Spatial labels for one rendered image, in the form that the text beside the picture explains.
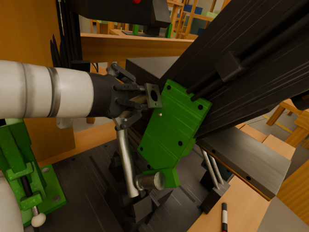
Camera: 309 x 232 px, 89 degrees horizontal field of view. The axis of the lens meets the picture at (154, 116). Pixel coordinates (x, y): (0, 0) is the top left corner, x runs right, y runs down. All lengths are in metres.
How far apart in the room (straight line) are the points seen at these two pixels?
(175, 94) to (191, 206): 0.39
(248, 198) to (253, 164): 0.27
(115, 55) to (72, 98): 0.46
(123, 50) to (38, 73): 0.49
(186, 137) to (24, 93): 0.27
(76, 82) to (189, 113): 0.21
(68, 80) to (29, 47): 0.27
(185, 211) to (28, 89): 0.51
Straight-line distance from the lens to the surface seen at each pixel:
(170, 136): 0.36
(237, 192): 0.72
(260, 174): 0.46
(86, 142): 0.73
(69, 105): 0.24
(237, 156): 0.46
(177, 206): 0.58
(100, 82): 0.26
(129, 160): 0.44
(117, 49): 0.68
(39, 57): 0.51
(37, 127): 0.60
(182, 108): 0.34
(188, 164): 0.69
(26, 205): 0.49
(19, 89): 0.23
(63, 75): 0.25
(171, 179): 0.38
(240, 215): 0.67
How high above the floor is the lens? 1.40
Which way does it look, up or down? 34 degrees down
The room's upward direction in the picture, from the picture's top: 13 degrees clockwise
